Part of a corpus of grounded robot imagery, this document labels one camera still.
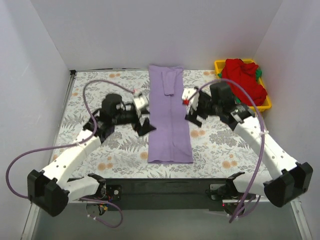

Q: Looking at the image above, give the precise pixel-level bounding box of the purple t shirt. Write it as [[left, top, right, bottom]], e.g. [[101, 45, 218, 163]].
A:
[[148, 65, 193, 164]]

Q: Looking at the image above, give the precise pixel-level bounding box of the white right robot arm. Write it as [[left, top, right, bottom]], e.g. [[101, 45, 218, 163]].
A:
[[181, 79, 313, 208]]

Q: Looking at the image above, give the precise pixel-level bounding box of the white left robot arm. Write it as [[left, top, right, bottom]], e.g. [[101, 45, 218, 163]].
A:
[[27, 93, 156, 217]]

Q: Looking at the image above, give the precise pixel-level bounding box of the floral patterned table mat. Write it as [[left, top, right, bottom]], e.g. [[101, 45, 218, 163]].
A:
[[56, 70, 258, 178]]

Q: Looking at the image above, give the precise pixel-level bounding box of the red t shirt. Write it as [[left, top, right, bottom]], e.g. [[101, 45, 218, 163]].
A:
[[221, 58, 267, 106]]

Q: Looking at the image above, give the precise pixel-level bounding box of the green t shirt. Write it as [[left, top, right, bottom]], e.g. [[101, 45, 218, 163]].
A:
[[217, 67, 263, 103]]

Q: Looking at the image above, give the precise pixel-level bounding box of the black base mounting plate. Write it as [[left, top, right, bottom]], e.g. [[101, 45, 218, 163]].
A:
[[97, 178, 244, 211]]

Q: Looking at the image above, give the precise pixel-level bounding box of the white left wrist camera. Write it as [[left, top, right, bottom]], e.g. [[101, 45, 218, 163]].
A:
[[133, 90, 149, 112]]

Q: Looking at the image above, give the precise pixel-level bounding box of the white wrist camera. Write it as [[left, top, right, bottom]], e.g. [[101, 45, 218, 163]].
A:
[[133, 90, 149, 112], [181, 87, 200, 108]]

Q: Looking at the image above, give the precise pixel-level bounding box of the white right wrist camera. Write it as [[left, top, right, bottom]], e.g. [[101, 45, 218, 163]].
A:
[[181, 87, 200, 108]]

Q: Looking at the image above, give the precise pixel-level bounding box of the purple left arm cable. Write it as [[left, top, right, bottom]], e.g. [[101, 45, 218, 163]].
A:
[[5, 79, 141, 229]]

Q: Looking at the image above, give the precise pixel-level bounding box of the aluminium frame rail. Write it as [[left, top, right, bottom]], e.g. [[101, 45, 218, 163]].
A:
[[21, 181, 313, 240]]

